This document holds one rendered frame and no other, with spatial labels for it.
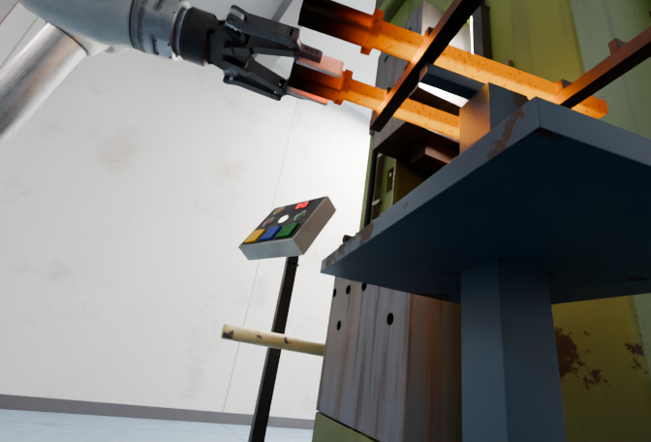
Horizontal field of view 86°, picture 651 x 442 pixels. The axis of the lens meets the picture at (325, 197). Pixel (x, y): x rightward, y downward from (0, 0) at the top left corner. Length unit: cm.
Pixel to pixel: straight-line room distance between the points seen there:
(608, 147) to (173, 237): 328
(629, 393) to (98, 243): 318
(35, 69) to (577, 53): 123
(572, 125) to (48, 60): 108
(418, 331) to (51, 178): 311
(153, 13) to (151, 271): 287
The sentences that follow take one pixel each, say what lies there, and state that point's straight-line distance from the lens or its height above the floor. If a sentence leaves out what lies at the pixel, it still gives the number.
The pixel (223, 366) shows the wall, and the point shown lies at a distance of 345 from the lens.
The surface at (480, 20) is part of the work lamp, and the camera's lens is 125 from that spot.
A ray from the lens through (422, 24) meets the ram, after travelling 134.
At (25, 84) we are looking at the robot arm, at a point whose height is 106.
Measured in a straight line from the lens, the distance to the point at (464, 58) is 54.
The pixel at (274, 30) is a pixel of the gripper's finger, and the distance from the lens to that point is 53.
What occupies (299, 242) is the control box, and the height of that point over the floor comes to 96.
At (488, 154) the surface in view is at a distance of 22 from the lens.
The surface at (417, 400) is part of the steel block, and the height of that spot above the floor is 55.
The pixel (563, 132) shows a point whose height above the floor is 70.
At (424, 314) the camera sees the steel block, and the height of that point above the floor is 70.
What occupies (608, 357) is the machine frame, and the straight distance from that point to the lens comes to 71.
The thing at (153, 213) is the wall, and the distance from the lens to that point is 339.
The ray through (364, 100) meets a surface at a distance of 59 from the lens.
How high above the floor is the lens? 58
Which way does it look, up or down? 25 degrees up
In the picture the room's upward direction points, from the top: 10 degrees clockwise
